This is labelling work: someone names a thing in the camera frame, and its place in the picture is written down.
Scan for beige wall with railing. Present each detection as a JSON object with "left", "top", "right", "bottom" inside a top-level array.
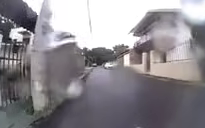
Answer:
[{"left": 123, "top": 39, "right": 204, "bottom": 83}]

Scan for large dark tree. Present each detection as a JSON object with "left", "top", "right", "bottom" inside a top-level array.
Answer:
[{"left": 0, "top": 0, "right": 39, "bottom": 43}]

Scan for white car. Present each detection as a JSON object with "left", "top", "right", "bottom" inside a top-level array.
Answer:
[{"left": 103, "top": 61, "right": 115, "bottom": 70}]

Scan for distant green trees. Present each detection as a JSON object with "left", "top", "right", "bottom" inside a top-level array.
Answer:
[{"left": 81, "top": 43, "right": 130, "bottom": 67}]

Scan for two-storey beige house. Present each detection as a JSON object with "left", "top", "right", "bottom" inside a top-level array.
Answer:
[{"left": 116, "top": 8, "right": 194, "bottom": 68}]

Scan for dark grey asphalt road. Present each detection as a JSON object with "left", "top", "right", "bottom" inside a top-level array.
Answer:
[{"left": 29, "top": 65, "right": 205, "bottom": 128}]

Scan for grey concrete wall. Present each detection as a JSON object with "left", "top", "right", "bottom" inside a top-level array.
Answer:
[{"left": 30, "top": 0, "right": 86, "bottom": 113}]

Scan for utility pole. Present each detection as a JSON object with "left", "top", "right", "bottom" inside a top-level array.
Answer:
[{"left": 86, "top": 0, "right": 93, "bottom": 35}]

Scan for dark metal gate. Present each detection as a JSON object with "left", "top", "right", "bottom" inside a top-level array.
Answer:
[{"left": 0, "top": 42, "right": 33, "bottom": 108}]

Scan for white building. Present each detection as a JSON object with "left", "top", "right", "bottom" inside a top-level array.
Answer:
[{"left": 8, "top": 27, "right": 34, "bottom": 44}]

